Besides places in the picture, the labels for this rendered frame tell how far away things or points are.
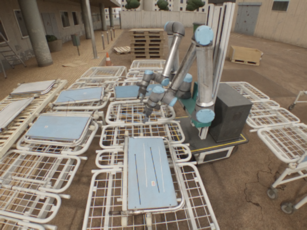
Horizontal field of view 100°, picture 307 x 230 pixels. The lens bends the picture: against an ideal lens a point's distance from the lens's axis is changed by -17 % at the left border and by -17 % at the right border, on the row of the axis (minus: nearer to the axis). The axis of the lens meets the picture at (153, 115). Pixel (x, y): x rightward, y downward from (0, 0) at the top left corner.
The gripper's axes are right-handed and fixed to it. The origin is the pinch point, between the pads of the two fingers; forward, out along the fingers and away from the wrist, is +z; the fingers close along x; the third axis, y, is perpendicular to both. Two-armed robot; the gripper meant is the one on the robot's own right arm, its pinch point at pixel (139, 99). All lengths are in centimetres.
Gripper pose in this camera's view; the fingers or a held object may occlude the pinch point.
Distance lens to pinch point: 175.6
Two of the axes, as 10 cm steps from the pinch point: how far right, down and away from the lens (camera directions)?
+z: -3.4, 8.9, 3.2
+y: 8.7, 1.7, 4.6
